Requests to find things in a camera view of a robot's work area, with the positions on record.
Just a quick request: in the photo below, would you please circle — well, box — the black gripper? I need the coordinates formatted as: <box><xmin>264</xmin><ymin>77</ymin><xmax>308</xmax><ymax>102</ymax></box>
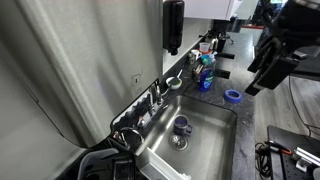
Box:
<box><xmin>244</xmin><ymin>35</ymin><xmax>302</xmax><ymax>97</ymax></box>

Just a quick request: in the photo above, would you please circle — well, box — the chrome lever faucet handle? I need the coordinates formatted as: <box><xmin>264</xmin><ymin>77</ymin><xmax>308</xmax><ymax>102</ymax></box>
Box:
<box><xmin>135</xmin><ymin>114</ymin><xmax>149</xmax><ymax>129</ymax></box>
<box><xmin>159</xmin><ymin>87</ymin><xmax>171</xmax><ymax>100</ymax></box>

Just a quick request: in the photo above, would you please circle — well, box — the chrome sink faucet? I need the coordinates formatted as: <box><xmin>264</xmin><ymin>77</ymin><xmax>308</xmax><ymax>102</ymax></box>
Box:
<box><xmin>148</xmin><ymin>81</ymin><xmax>165</xmax><ymax>107</ymax></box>

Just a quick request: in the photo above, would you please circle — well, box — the small chrome gooseneck faucet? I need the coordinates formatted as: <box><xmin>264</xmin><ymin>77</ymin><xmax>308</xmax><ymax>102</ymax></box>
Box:
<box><xmin>113</xmin><ymin>126</ymin><xmax>145</xmax><ymax>149</ymax></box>

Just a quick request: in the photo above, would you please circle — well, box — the blue masking tape roll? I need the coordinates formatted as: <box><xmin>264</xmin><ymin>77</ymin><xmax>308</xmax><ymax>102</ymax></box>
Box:
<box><xmin>223</xmin><ymin>88</ymin><xmax>243</xmax><ymax>104</ymax></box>

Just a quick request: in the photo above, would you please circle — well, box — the blue Palmolive soap bottle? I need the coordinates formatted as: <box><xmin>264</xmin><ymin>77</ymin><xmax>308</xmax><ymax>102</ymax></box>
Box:
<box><xmin>198</xmin><ymin>53</ymin><xmax>218</xmax><ymax>93</ymax></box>

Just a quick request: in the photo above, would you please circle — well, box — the steel kettle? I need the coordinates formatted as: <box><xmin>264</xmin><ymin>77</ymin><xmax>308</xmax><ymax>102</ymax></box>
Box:
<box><xmin>206</xmin><ymin>33</ymin><xmax>220</xmax><ymax>52</ymax></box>

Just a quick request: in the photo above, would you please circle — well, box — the clear plastic cup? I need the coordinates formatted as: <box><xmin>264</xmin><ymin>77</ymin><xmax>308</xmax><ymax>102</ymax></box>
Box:
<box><xmin>198</xmin><ymin>41</ymin><xmax>212</xmax><ymax>53</ymax></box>

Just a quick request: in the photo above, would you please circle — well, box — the white mug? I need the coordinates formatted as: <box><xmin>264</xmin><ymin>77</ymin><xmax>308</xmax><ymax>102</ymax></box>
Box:
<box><xmin>189</xmin><ymin>48</ymin><xmax>203</xmax><ymax>62</ymax></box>

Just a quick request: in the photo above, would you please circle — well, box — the red black hand tool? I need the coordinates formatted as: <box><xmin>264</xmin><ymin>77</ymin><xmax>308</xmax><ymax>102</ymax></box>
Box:
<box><xmin>264</xmin><ymin>139</ymin><xmax>295</xmax><ymax>156</ymax></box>

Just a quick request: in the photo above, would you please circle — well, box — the white ceramic bowl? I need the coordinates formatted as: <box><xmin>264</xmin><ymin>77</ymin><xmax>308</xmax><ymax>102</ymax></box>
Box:
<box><xmin>165</xmin><ymin>75</ymin><xmax>184</xmax><ymax>91</ymax></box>

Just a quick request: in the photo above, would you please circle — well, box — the yellow green sponge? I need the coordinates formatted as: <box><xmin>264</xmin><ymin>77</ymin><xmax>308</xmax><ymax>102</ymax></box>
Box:
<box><xmin>166</xmin><ymin>77</ymin><xmax>181</xmax><ymax>86</ymax></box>

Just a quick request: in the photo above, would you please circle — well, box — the stainless steel sink basin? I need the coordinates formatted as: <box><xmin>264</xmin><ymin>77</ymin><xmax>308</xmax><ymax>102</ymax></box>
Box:
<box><xmin>134</xmin><ymin>94</ymin><xmax>239</xmax><ymax>180</ymax></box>

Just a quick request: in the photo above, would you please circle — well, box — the black side table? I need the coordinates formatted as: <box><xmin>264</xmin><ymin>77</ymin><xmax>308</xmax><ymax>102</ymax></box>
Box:
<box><xmin>265</xmin><ymin>124</ymin><xmax>320</xmax><ymax>180</ymax></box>

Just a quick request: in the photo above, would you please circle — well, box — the metal sink drain strainer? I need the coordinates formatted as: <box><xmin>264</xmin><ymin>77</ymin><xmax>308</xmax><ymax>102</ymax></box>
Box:
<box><xmin>168</xmin><ymin>133</ymin><xmax>190</xmax><ymax>152</ymax></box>

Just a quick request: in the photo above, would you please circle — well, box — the black hanging cable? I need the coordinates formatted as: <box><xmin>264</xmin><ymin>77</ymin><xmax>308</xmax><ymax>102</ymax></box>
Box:
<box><xmin>287</xmin><ymin>74</ymin><xmax>320</xmax><ymax>138</ymax></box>

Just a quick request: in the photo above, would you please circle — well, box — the orange handled tool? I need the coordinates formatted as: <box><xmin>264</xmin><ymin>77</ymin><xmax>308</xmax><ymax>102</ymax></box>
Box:
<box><xmin>192</xmin><ymin>63</ymin><xmax>205</xmax><ymax>82</ymax></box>

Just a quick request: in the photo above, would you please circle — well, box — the white wall cabinet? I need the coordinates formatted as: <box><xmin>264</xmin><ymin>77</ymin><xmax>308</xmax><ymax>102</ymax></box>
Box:
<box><xmin>183</xmin><ymin>0</ymin><xmax>245</xmax><ymax>22</ymax></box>

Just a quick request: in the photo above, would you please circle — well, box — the black cable bundle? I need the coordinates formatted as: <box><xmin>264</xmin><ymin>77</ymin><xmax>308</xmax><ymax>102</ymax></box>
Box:
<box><xmin>254</xmin><ymin>141</ymin><xmax>274</xmax><ymax>180</ymax></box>

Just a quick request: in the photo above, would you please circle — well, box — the blue mug with handle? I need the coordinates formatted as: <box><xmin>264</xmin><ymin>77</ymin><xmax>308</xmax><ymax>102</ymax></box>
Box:
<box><xmin>172</xmin><ymin>114</ymin><xmax>194</xmax><ymax>137</ymax></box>

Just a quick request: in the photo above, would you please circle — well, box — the black wall soap dispenser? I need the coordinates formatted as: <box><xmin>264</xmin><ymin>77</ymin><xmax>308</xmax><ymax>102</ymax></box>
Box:
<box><xmin>162</xmin><ymin>0</ymin><xmax>186</xmax><ymax>56</ymax></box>

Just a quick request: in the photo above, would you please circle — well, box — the silver metal bracket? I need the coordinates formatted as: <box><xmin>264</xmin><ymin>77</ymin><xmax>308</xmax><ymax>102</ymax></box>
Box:
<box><xmin>293</xmin><ymin>146</ymin><xmax>320</xmax><ymax>173</ymax></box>

